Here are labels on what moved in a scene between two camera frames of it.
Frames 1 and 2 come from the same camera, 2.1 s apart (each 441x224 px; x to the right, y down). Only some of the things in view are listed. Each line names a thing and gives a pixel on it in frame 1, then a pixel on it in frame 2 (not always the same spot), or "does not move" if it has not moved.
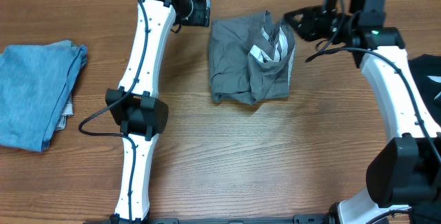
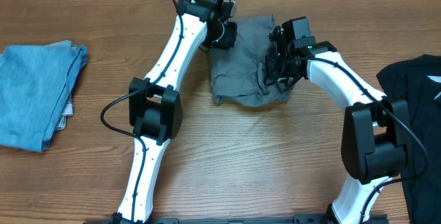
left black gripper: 202,16 → 229,40
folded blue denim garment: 36,83 does not move
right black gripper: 319,22 → 273,64
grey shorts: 251,58 does not move
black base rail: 333,218 does not move
